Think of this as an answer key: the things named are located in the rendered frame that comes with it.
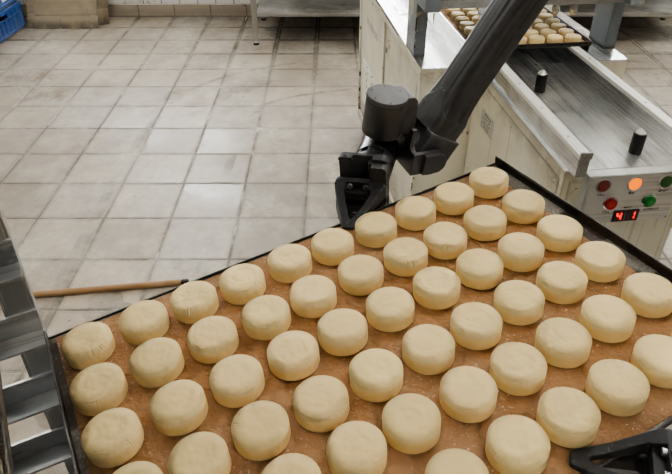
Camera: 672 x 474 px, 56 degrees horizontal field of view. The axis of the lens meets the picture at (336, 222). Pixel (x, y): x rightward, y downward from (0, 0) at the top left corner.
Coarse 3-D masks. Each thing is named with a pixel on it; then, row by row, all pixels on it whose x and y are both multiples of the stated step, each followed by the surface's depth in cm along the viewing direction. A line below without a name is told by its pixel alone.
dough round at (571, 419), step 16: (544, 400) 54; (560, 400) 53; (576, 400) 53; (592, 400) 53; (544, 416) 52; (560, 416) 52; (576, 416) 52; (592, 416) 52; (560, 432) 51; (576, 432) 51; (592, 432) 51
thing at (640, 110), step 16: (560, 48) 213; (576, 48) 204; (576, 64) 203; (592, 64) 193; (592, 80) 194; (608, 80) 184; (608, 96) 185; (624, 96) 177; (640, 96) 173; (624, 112) 178; (640, 112) 170; (656, 112) 164; (656, 128) 164
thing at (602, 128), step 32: (544, 64) 209; (544, 96) 188; (576, 96) 188; (480, 128) 208; (512, 128) 181; (576, 128) 170; (608, 128) 170; (480, 160) 211; (512, 160) 183; (544, 160) 162; (608, 160) 156; (640, 160) 156; (576, 192) 155; (608, 224) 162; (640, 224) 164
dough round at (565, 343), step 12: (540, 324) 61; (552, 324) 60; (564, 324) 60; (576, 324) 60; (540, 336) 59; (552, 336) 59; (564, 336) 59; (576, 336) 59; (588, 336) 59; (540, 348) 59; (552, 348) 58; (564, 348) 58; (576, 348) 58; (588, 348) 58; (552, 360) 58; (564, 360) 58; (576, 360) 58
